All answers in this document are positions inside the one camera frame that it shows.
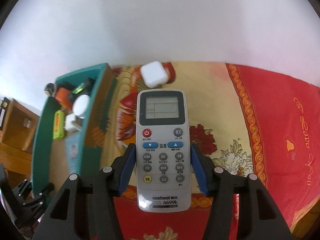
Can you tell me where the black curved device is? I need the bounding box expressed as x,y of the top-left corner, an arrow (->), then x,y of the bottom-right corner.
71,77 -> 95,98

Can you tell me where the orange digital timer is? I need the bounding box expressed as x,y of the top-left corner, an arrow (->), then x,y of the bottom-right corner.
55,87 -> 72,109

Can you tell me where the teal cardboard box tray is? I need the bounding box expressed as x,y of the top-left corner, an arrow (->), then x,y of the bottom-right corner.
31,63 -> 117,194

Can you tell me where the white orange pill bottle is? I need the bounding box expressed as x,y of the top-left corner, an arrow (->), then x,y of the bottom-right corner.
72,94 -> 90,119

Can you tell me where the red floral bed blanket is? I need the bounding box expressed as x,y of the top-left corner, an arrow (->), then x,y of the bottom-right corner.
94,62 -> 319,239

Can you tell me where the white usb wall charger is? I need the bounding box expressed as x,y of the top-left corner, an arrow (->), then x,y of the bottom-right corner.
64,114 -> 82,132

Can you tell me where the white air conditioner remote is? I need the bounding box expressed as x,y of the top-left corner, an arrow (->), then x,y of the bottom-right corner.
136,89 -> 191,213

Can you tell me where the blue id card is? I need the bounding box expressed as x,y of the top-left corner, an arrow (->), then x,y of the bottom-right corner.
65,132 -> 82,174

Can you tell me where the green orange utility cutter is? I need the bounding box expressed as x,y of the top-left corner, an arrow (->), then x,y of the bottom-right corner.
53,110 -> 65,140

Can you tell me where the white earbuds case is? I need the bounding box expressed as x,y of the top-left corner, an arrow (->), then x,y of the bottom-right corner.
140,61 -> 169,88

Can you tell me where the monkey cartoon figurine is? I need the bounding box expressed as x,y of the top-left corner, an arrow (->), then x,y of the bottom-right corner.
44,83 -> 57,97

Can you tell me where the wooden bedside cabinet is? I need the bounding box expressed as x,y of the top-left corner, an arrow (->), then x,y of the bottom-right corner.
1,98 -> 39,178

